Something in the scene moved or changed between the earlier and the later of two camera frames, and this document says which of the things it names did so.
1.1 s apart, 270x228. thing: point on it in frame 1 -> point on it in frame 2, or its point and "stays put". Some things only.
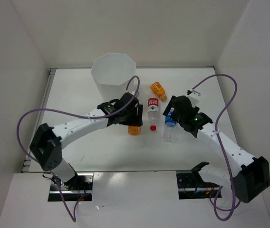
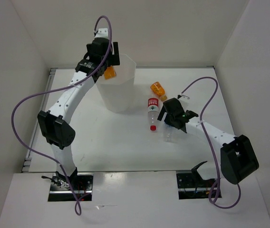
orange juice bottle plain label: [134, 130] -> [110, 72]
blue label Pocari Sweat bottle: [169, 131] stays put
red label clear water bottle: [153, 112] stays put
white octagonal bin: [111, 72] stays put
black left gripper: [136, 120] -> [114, 59]
